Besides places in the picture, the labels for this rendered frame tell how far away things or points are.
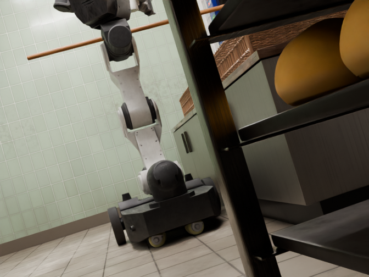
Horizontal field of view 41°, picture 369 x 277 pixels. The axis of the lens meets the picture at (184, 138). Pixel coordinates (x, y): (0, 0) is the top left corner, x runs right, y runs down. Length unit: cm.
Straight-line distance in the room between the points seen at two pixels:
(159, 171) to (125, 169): 218
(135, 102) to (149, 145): 23
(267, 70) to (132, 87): 115
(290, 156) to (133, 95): 120
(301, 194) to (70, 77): 318
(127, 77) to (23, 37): 212
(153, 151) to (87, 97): 200
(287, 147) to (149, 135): 112
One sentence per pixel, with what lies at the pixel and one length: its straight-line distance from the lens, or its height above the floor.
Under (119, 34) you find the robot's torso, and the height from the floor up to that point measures 98.
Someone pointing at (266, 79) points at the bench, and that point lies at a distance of 148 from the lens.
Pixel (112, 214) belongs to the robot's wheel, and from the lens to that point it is 257.
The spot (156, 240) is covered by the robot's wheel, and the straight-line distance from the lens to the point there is 214.
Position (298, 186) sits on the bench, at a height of 16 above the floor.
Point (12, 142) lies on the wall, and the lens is 438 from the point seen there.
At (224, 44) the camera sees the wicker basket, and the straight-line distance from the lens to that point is 197.
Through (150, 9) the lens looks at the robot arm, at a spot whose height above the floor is 124.
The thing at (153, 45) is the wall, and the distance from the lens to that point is 444.
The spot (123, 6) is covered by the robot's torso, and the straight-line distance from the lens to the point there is 256.
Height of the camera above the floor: 34
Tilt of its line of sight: 2 degrees up
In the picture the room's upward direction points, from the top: 17 degrees counter-clockwise
